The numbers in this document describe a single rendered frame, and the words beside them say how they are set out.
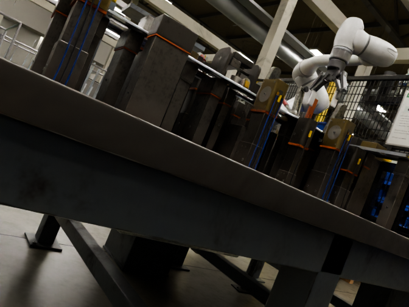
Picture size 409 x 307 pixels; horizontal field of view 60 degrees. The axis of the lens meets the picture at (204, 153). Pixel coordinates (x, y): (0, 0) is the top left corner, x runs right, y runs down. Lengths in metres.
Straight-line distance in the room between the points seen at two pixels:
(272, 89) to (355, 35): 0.64
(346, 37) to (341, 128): 0.48
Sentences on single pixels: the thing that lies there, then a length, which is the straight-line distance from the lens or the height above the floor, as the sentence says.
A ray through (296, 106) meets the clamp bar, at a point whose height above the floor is 1.11.
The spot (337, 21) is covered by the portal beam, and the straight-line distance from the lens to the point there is 5.87.
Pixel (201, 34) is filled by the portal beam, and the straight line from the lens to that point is 8.34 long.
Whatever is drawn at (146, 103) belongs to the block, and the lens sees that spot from 1.03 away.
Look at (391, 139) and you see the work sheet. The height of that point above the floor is 1.18.
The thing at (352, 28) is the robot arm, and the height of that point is 1.48.
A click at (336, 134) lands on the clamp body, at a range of 1.46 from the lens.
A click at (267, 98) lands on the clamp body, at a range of 1.25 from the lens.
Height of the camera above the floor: 0.68
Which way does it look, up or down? 2 degrees up
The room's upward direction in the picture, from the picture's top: 22 degrees clockwise
